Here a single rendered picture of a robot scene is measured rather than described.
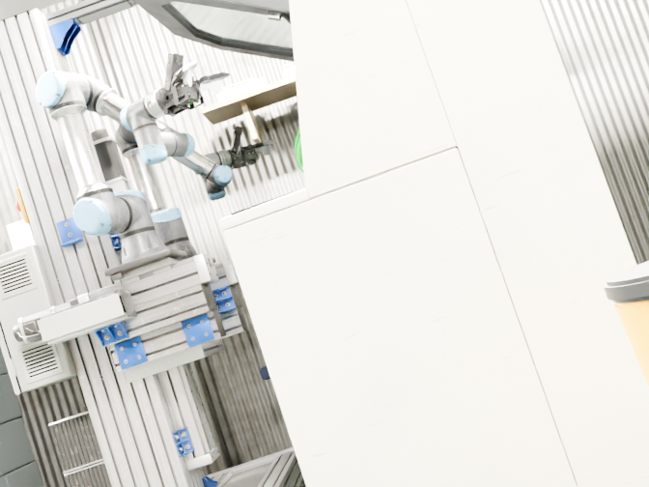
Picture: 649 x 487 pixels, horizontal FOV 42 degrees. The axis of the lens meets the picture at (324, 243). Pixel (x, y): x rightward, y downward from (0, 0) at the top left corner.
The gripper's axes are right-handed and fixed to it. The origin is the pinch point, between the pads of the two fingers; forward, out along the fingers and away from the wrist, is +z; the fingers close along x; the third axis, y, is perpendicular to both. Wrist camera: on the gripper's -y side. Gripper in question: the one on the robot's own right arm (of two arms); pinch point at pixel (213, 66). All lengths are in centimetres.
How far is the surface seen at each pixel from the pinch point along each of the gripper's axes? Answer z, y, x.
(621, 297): 102, 98, 80
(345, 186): 39, 54, 19
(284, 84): -88, -79, -199
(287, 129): -114, -68, -236
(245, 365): -176, 62, -223
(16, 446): -283, 75, -139
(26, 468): -284, 88, -143
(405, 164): 53, 53, 14
